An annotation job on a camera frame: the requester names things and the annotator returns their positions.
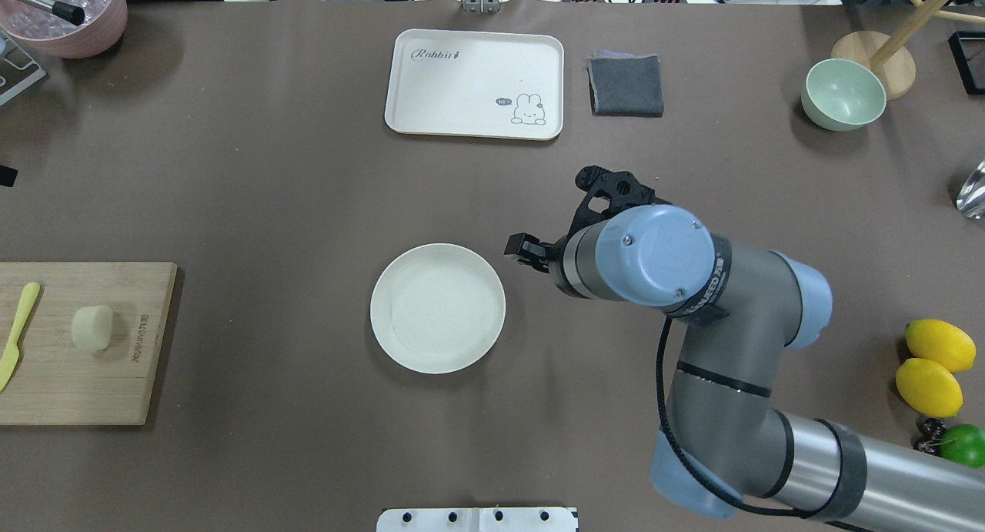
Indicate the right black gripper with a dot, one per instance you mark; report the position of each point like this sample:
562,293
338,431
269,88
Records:
530,250

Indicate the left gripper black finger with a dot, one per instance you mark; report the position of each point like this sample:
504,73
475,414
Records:
8,176

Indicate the cream round plate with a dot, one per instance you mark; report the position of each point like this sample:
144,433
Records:
437,308

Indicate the pale white bun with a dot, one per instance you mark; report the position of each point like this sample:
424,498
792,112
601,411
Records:
91,328

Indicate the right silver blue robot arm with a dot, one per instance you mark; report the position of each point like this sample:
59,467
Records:
731,311

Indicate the cream rabbit tray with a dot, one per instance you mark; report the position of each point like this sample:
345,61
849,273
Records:
476,85

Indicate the pastel cup rack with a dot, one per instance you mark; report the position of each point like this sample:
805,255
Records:
19,71

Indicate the steel muddler stick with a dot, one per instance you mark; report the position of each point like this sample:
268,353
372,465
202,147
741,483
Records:
73,14

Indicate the yellow plastic knife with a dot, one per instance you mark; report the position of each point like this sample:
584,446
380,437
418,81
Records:
11,352

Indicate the grey folded cloth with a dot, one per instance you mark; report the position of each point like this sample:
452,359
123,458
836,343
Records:
625,85

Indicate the pink bowl with ice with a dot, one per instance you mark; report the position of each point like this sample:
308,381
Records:
68,29

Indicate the bamboo cutting board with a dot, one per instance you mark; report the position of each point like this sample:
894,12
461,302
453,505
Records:
55,383

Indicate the mint green bowl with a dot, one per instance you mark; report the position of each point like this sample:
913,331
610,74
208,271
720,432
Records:
840,95

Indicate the wooden cup stand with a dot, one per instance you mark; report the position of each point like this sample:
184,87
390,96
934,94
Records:
887,57

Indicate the yellow lemon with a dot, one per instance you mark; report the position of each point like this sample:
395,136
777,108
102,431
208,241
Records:
940,341
929,388

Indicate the dark cherries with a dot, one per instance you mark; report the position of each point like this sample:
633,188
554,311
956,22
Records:
930,435

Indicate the steel scoop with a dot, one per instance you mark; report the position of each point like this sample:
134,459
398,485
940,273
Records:
970,196

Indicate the green lime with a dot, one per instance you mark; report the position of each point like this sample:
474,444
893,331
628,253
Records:
964,445

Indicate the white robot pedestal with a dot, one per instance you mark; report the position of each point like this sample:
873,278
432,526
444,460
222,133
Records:
479,519

